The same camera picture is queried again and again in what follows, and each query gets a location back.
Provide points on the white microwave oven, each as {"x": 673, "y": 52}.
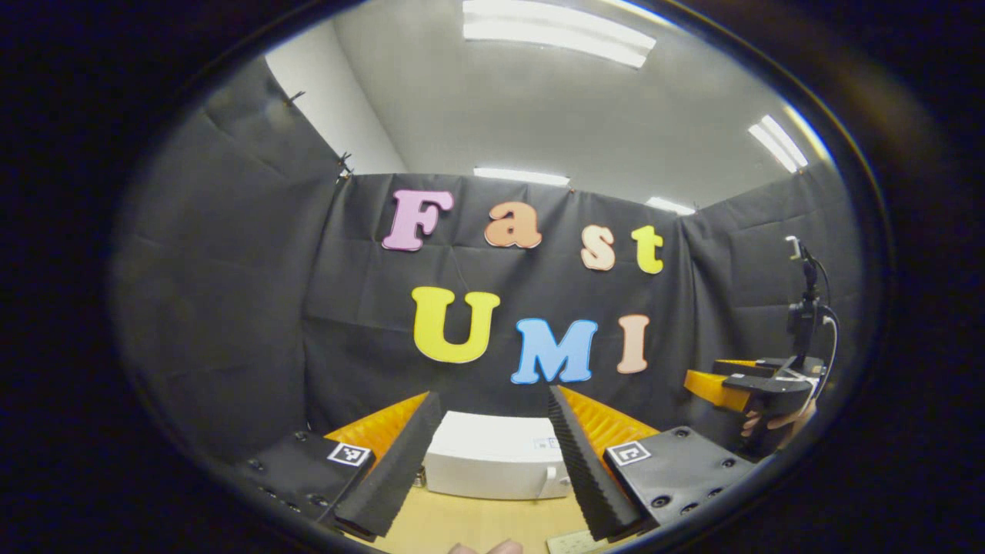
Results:
{"x": 492, "y": 462}

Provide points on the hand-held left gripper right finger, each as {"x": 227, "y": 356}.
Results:
{"x": 581, "y": 469}

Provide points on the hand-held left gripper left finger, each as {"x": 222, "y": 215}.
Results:
{"x": 400, "y": 469}

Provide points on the black backdrop cloth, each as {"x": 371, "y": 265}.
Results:
{"x": 231, "y": 308}

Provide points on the ceiling light panel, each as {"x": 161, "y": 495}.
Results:
{"x": 521, "y": 176}
{"x": 777, "y": 142}
{"x": 669, "y": 205}
{"x": 558, "y": 31}

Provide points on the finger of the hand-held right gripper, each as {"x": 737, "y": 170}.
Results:
{"x": 716, "y": 388}
{"x": 735, "y": 363}

